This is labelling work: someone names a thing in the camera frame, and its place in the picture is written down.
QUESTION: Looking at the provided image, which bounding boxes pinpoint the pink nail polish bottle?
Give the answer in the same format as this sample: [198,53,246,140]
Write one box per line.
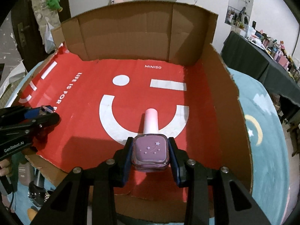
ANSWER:
[131,108,169,172]

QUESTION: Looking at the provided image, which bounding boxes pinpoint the person left hand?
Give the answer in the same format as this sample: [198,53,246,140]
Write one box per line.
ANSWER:
[0,158,13,177]

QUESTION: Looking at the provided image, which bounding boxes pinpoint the teal plush table mat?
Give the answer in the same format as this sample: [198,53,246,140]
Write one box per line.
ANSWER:
[19,59,289,224]

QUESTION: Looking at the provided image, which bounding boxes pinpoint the white plastic bag hanging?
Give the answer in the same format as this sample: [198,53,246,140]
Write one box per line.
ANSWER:
[44,23,56,54]

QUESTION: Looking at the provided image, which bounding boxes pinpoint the cardboard box red lining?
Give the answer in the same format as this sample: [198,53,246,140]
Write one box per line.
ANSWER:
[11,0,253,223]

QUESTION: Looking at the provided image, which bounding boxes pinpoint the green plush toy on door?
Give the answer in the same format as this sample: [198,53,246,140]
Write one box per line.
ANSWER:
[46,0,63,12]

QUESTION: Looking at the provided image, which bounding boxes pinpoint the hanging fabric organizer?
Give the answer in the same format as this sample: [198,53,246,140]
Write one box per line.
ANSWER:
[31,0,60,45]

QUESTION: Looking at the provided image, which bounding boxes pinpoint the dark cloth side table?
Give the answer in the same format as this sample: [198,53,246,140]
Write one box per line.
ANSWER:
[220,30,300,122]

